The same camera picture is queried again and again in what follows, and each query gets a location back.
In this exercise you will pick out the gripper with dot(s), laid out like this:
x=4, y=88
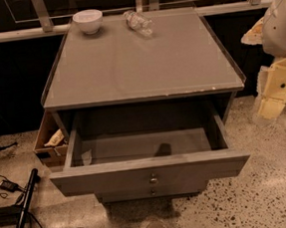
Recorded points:
x=280, y=30

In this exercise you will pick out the white ceramic bowl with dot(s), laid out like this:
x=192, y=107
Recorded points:
x=89, y=21

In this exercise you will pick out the lower drawer front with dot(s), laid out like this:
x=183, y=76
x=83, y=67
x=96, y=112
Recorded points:
x=160, y=191

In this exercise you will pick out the metal window railing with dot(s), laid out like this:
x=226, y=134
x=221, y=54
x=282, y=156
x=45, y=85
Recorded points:
x=44, y=14

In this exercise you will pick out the cream packet in box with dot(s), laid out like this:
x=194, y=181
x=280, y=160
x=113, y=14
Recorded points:
x=56, y=139

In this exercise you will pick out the black power adapter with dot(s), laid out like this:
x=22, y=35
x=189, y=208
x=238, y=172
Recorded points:
x=8, y=186

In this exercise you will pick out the black object on floor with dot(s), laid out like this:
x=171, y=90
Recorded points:
x=1, y=147

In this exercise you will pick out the clear plastic water bottle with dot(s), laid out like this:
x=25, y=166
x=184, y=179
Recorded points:
x=138, y=22

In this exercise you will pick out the grey drawer cabinet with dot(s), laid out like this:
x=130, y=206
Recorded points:
x=182, y=61

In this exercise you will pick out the brown cardboard box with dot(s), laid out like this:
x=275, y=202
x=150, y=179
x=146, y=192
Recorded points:
x=50, y=147

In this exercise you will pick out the white paper scrap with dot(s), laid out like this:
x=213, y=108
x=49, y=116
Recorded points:
x=87, y=157

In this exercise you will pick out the grey top drawer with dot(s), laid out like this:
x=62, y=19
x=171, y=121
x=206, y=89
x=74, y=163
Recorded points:
x=147, y=146

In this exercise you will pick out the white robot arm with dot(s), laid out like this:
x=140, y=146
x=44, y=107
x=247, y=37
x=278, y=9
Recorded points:
x=270, y=33

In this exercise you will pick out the black tripod pole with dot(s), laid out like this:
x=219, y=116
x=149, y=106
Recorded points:
x=23, y=210

